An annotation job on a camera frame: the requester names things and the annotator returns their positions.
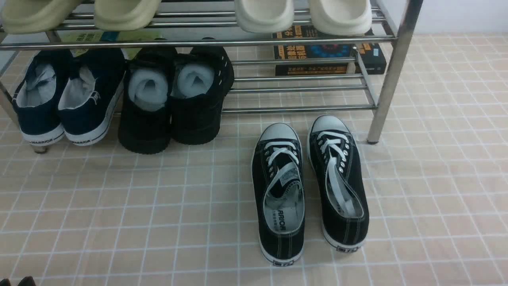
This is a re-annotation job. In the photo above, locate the cream slipper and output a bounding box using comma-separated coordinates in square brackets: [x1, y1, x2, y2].
[234, 0, 294, 34]
[308, 0, 372, 36]

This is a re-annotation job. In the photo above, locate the black canvas sneaker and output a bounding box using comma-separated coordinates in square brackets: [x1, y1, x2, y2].
[252, 123, 306, 267]
[307, 114, 369, 252]

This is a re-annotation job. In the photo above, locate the navy canvas shoe left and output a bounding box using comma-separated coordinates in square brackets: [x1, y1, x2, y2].
[11, 50, 73, 147]

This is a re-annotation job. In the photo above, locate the black knit sneaker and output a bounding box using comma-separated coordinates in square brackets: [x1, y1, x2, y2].
[170, 46, 235, 145]
[118, 46, 178, 155]

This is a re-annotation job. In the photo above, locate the cream slipper far right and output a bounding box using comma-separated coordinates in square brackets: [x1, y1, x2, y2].
[308, 0, 372, 36]

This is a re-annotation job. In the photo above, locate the beige slipper far left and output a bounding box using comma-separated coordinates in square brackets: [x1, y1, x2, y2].
[1, 0, 82, 34]

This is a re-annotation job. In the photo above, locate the beige slipper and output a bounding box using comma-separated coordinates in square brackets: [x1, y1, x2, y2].
[94, 0, 162, 31]
[1, 0, 82, 34]

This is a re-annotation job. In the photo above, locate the black canvas sneaker left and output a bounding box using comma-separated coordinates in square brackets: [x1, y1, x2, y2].
[252, 123, 306, 267]

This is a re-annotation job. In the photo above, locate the silver metal shoe rack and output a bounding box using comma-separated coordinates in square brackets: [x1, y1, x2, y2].
[1, 0, 423, 145]

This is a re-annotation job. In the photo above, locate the black canvas sneaker right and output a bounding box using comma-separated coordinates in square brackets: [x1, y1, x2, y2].
[307, 114, 369, 252]

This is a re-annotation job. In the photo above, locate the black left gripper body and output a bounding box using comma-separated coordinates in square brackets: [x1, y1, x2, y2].
[0, 276, 37, 286]

